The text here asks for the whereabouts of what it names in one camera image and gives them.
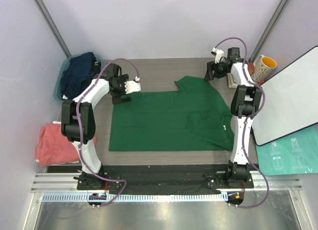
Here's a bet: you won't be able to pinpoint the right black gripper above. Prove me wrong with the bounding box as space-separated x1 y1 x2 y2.
203 59 228 81

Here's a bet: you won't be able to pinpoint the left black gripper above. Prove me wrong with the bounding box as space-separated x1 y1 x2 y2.
111 75 132 104

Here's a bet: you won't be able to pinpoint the green t shirt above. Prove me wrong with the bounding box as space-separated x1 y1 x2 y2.
109 76 234 152

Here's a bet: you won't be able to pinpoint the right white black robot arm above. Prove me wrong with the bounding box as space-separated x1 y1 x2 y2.
205 47 262 189

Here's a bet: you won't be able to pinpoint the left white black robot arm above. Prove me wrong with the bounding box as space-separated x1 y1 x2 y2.
61 64 131 190

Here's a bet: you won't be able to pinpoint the stack of books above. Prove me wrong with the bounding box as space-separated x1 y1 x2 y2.
227 73 238 88

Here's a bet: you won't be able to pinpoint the red small box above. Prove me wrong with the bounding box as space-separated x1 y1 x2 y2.
247 63 255 75

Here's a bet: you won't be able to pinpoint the navy blue t shirt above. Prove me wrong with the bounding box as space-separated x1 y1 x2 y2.
60 52 101 100

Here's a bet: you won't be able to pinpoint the white mug yellow inside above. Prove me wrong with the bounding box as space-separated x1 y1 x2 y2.
251 55 277 82

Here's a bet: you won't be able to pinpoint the teal plastic basket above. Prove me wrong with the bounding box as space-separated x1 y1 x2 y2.
54 54 105 102

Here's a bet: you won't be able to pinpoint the pink folded t shirt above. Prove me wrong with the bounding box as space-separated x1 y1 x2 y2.
35 122 98 166

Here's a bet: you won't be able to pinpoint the white board black rim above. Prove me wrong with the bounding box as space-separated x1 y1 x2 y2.
252 47 318 146

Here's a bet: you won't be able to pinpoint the teal folding board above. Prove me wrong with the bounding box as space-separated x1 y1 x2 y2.
256 125 318 176

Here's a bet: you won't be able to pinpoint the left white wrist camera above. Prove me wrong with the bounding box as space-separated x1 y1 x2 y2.
124 77 141 94

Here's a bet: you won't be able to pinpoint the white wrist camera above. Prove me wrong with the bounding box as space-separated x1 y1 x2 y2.
124 77 141 94
211 47 224 64

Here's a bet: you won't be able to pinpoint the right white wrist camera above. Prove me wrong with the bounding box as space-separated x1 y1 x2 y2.
211 47 224 64

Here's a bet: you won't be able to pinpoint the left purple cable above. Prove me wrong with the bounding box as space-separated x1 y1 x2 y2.
72 58 140 207

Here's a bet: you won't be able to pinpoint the purple cable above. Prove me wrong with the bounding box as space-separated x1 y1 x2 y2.
212 37 270 209
72 58 140 207

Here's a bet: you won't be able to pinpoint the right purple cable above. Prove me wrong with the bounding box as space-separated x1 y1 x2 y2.
212 37 270 209

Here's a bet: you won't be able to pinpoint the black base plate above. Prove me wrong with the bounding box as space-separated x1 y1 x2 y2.
47 164 254 195

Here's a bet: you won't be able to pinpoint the left aluminium frame post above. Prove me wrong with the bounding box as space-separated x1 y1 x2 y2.
34 0 71 57

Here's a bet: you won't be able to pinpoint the aluminium frame post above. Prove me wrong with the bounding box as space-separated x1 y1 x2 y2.
249 0 290 62
34 0 71 57

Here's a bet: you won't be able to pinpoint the aluminium rail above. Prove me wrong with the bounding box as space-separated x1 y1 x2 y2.
31 173 302 193

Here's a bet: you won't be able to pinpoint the right aluminium frame post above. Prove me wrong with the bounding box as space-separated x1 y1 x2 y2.
249 0 290 62

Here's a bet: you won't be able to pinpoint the slotted cable duct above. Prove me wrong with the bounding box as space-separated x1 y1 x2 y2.
42 192 228 203

